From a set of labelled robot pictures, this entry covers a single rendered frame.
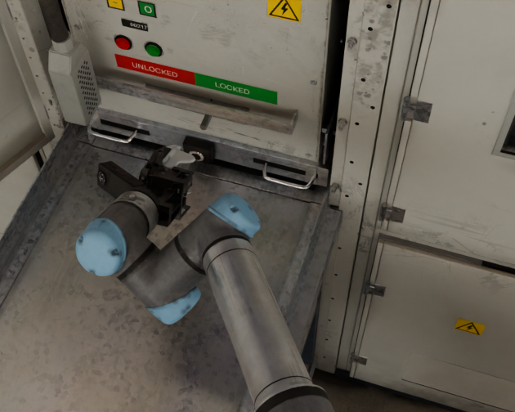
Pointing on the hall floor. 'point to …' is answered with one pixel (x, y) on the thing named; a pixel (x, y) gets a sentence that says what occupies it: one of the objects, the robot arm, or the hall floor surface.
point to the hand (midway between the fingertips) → (172, 161)
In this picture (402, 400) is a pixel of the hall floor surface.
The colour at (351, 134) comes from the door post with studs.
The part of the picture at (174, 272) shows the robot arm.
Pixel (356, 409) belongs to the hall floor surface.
